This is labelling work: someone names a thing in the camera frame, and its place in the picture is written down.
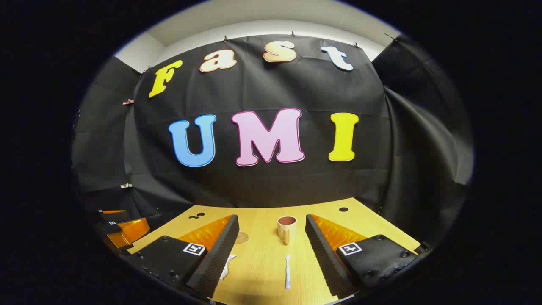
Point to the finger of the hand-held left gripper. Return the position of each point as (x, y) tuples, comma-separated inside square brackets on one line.
[(133, 231), (112, 217)]

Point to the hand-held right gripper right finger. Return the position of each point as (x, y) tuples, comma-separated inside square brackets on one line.
[(324, 258)]

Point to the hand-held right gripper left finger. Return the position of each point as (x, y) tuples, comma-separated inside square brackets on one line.
[(218, 258)]

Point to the white toothpaste tube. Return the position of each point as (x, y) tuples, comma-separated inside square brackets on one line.
[(226, 269)]

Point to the round brown coaster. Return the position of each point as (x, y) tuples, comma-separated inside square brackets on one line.
[(242, 238)]

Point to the white toothbrush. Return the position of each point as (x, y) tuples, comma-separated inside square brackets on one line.
[(288, 275)]

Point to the beige cup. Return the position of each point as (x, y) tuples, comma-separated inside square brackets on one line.
[(286, 232)]

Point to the wooden desktop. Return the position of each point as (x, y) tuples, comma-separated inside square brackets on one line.
[(262, 271)]

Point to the black backdrop cloth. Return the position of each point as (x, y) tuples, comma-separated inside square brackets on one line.
[(254, 186)]

